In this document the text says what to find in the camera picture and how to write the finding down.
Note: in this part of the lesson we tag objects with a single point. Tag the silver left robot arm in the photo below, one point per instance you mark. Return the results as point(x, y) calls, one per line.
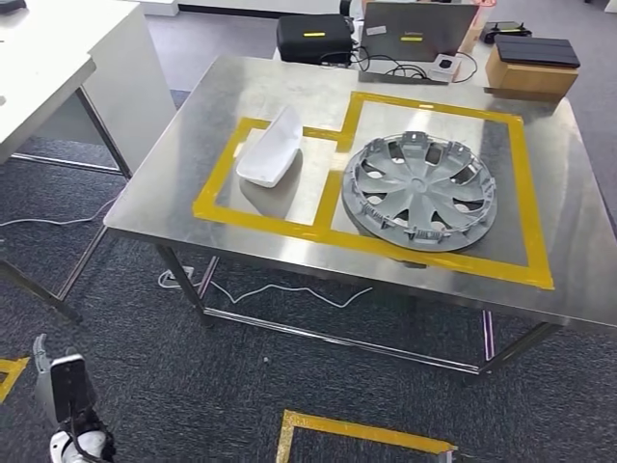
point(82, 447)

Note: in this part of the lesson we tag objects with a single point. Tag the brown cardboard box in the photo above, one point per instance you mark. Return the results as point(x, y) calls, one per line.
point(530, 80)

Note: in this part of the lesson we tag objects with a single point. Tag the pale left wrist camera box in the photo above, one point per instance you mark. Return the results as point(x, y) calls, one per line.
point(69, 386)

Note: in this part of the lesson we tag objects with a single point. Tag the white cabinet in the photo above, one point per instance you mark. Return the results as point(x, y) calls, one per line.
point(125, 89)

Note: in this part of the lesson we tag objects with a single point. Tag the black carry case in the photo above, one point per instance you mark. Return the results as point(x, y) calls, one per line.
point(313, 48)

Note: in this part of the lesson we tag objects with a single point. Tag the black folio case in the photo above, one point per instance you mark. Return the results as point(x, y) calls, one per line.
point(535, 51)

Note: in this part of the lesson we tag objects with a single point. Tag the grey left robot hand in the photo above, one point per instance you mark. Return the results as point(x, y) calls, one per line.
point(42, 358)

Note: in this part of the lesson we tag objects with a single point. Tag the small white device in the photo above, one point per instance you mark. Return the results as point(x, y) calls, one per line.
point(436, 73)

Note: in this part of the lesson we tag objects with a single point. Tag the steel top workbench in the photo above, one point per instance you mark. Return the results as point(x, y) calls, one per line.
point(569, 192)

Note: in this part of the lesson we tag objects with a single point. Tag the flat black device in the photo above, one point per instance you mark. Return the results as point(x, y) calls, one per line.
point(506, 29)

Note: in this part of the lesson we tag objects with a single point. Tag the grey laptop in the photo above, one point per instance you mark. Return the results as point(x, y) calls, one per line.
point(434, 25)

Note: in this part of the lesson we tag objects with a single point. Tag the white curved plastic part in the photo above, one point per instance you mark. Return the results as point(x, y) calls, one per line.
point(270, 153)

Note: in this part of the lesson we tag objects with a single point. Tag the grey plastic hubcap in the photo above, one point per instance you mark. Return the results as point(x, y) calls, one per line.
point(419, 188)

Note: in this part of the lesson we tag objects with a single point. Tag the white top table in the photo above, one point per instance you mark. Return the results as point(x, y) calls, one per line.
point(38, 51)

